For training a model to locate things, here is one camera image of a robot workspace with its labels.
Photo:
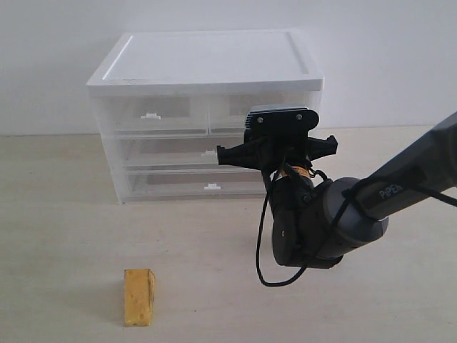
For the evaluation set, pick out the clear bottom wide drawer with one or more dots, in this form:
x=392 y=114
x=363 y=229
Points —
x=195 y=182

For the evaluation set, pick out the clear wide drawer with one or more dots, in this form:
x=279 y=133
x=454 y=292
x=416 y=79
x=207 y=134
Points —
x=143 y=154
x=195 y=182

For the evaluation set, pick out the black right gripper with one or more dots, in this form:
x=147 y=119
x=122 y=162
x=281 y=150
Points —
x=266 y=153

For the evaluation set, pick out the white plastic drawer cabinet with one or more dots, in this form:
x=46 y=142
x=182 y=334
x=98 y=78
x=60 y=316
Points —
x=195 y=63

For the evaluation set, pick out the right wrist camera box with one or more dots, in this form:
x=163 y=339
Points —
x=279 y=113

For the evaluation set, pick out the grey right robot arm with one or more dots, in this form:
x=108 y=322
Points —
x=315 y=225

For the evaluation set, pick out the clear middle wide drawer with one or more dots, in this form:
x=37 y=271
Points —
x=143 y=154

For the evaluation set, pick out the yellow cheese wedge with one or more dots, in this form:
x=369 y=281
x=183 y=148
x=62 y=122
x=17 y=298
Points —
x=139 y=291

